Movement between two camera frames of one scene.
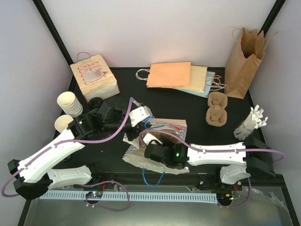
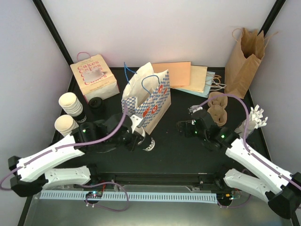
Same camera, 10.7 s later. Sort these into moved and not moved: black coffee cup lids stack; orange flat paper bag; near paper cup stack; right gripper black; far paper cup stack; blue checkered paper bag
Moved: blue checkered paper bag; right gripper black
Not moved: black coffee cup lids stack; near paper cup stack; orange flat paper bag; far paper cup stack
